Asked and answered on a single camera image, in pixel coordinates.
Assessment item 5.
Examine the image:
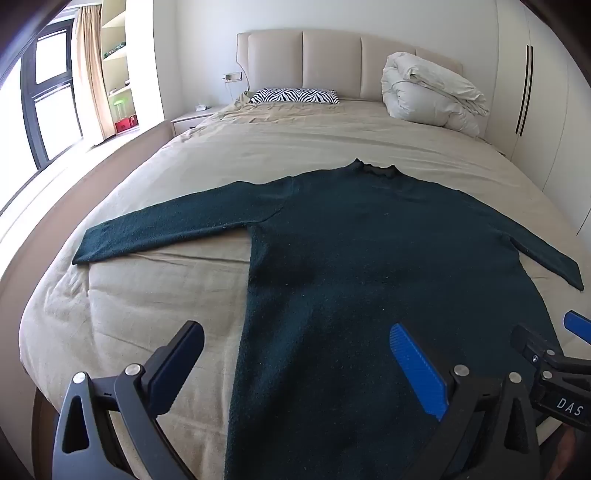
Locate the beige padded headboard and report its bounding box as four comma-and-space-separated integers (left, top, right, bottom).
236, 28, 464, 103

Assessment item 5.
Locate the white nightstand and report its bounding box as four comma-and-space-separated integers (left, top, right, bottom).
171, 106, 227, 137

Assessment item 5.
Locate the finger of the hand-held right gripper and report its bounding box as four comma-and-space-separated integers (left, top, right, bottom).
564, 310, 591, 345
510, 324, 563, 371

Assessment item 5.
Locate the folded white duvet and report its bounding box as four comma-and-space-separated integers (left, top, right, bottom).
381, 52, 490, 138

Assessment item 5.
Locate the beige curtain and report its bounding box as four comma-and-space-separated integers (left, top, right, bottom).
74, 7, 116, 146

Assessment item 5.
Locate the white wall shelf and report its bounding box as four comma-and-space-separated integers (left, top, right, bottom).
100, 0, 139, 139

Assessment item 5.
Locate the dark teal knit sweater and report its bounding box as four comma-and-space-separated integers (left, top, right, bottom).
72, 158, 584, 480

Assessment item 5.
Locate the zebra print pillow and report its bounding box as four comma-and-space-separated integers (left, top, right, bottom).
249, 88, 340, 105

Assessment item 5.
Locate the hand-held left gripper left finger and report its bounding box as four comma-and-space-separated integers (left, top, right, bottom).
52, 320, 206, 480

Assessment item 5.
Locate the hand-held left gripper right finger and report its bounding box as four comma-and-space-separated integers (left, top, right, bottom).
389, 323, 542, 480

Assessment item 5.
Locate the black framed window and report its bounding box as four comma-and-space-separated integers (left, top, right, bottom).
0, 25, 84, 213

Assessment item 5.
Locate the bed with beige sheet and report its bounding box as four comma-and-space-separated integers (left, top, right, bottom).
0, 99, 591, 480

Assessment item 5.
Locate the black wardrobe handle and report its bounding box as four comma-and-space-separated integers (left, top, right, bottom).
517, 45, 534, 137

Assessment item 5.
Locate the white wardrobe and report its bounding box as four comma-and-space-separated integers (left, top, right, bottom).
485, 0, 591, 241

